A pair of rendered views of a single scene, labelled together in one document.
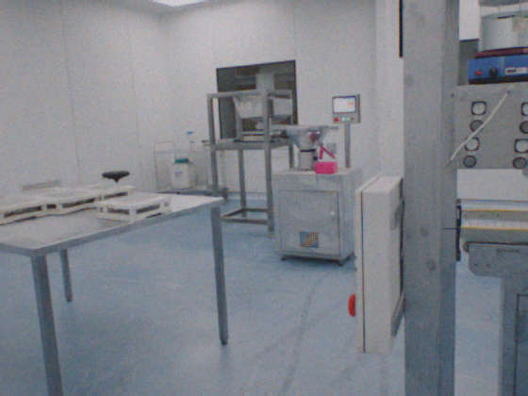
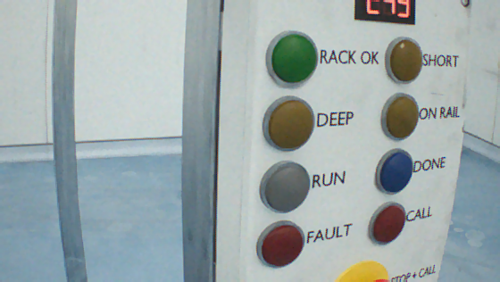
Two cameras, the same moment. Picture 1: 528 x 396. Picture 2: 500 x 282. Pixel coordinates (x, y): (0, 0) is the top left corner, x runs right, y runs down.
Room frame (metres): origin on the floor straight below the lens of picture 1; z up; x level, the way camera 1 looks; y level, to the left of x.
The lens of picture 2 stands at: (1.12, 0.01, 1.11)
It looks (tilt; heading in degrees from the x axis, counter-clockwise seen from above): 15 degrees down; 222
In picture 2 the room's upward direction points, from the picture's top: 2 degrees clockwise
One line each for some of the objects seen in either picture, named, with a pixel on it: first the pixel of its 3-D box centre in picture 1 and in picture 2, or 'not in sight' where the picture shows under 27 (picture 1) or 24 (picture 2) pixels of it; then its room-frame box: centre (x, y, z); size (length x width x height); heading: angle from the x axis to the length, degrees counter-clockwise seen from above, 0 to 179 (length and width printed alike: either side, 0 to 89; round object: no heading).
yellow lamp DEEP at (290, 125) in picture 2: not in sight; (290, 124); (0.87, -0.19, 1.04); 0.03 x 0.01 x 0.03; 157
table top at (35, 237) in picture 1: (49, 210); not in sight; (2.59, 1.13, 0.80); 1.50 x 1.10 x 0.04; 56
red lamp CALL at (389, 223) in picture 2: not in sight; (388, 224); (0.80, -0.16, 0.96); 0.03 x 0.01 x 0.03; 157
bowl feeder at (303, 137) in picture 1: (314, 147); not in sight; (4.31, -0.47, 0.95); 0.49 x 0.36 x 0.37; 62
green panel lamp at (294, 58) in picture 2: not in sight; (294, 58); (0.87, -0.19, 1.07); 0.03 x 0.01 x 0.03; 157
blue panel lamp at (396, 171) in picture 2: not in sight; (396, 172); (0.80, -0.16, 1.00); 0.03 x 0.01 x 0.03; 157
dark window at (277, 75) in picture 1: (255, 103); not in sight; (7.42, 0.03, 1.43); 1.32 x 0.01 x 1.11; 62
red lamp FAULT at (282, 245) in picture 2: not in sight; (282, 245); (0.87, -0.19, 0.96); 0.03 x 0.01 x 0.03; 157
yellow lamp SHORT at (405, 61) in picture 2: not in sight; (405, 60); (0.80, -0.16, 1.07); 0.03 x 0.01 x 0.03; 157
